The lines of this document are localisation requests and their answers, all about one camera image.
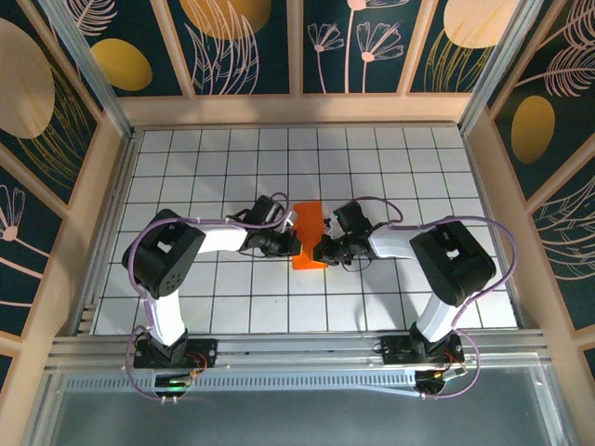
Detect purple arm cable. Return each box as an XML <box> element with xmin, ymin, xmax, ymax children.
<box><xmin>121</xmin><ymin>190</ymin><xmax>292</xmax><ymax>403</ymax></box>
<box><xmin>346</xmin><ymin>195</ymin><xmax>520</xmax><ymax>400</ymax></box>

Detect wall panel pink flowers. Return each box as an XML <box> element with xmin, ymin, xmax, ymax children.
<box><xmin>300</xmin><ymin>0</ymin><xmax>429</xmax><ymax>96</ymax></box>
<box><xmin>0</xmin><ymin>162</ymin><xmax>66</xmax><ymax>340</ymax></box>

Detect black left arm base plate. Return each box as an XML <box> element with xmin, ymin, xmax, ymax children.
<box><xmin>133</xmin><ymin>337</ymin><xmax>218</xmax><ymax>371</ymax></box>

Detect wall panel pale circle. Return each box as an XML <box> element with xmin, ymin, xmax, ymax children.
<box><xmin>407</xmin><ymin>0</ymin><xmax>524</xmax><ymax>96</ymax></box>
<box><xmin>0</xmin><ymin>13</ymin><xmax>103</xmax><ymax>210</ymax></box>

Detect grey translucent platform sheet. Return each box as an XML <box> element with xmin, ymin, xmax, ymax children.
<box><xmin>27</xmin><ymin>366</ymin><xmax>571</xmax><ymax>446</ymax></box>

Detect long aluminium mounting rail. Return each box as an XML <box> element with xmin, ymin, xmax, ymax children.
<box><xmin>46</xmin><ymin>329</ymin><xmax>552</xmax><ymax>373</ymax></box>

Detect small black controller board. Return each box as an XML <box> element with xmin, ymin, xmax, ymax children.
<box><xmin>153</xmin><ymin>371</ymin><xmax>195</xmax><ymax>395</ymax></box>
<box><xmin>415</xmin><ymin>369</ymin><xmax>468</xmax><ymax>397</ymax></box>

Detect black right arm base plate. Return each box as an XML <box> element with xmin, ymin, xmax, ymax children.
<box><xmin>380</xmin><ymin>334</ymin><xmax>465</xmax><ymax>368</ymax></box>

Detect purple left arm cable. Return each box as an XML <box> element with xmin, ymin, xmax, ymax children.
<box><xmin>121</xmin><ymin>190</ymin><xmax>292</xmax><ymax>403</ymax></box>

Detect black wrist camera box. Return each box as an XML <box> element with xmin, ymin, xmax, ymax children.
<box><xmin>332</xmin><ymin>200</ymin><xmax>373</xmax><ymax>236</ymax></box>
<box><xmin>249</xmin><ymin>194</ymin><xmax>285</xmax><ymax>230</ymax></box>

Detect wall panel yellow oval feather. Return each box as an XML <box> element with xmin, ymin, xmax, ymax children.
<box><xmin>487</xmin><ymin>0</ymin><xmax>595</xmax><ymax>203</ymax></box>
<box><xmin>59</xmin><ymin>0</ymin><xmax>187</xmax><ymax>98</ymax></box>

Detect wall panel yellow circle leaves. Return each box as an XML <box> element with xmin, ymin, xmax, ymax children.
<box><xmin>165</xmin><ymin>0</ymin><xmax>295</xmax><ymax>98</ymax></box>

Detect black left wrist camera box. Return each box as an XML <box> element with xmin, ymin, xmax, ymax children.
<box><xmin>249</xmin><ymin>194</ymin><xmax>285</xmax><ymax>230</ymax></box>

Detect aluminium corner post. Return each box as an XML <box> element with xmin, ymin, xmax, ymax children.
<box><xmin>457</xmin><ymin>0</ymin><xmax>543</xmax><ymax>134</ymax></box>
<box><xmin>36</xmin><ymin>0</ymin><xmax>137</xmax><ymax>137</ymax></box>

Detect orange cloth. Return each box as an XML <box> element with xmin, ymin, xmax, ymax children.
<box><xmin>291</xmin><ymin>201</ymin><xmax>328</xmax><ymax>271</ymax></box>

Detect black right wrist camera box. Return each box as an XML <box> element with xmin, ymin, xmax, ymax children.
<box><xmin>332</xmin><ymin>200</ymin><xmax>373</xmax><ymax>236</ymax></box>

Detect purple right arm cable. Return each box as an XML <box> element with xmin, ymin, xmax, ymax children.
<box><xmin>346</xmin><ymin>195</ymin><xmax>520</xmax><ymax>400</ymax></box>

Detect grey slotted cable duct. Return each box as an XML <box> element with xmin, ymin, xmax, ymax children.
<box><xmin>64</xmin><ymin>374</ymin><xmax>419</xmax><ymax>392</ymax></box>

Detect aluminium side rail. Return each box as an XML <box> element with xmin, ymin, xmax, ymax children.
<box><xmin>459</xmin><ymin>127</ymin><xmax>534</xmax><ymax>332</ymax></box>
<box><xmin>72</xmin><ymin>129</ymin><xmax>140</xmax><ymax>336</ymax></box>

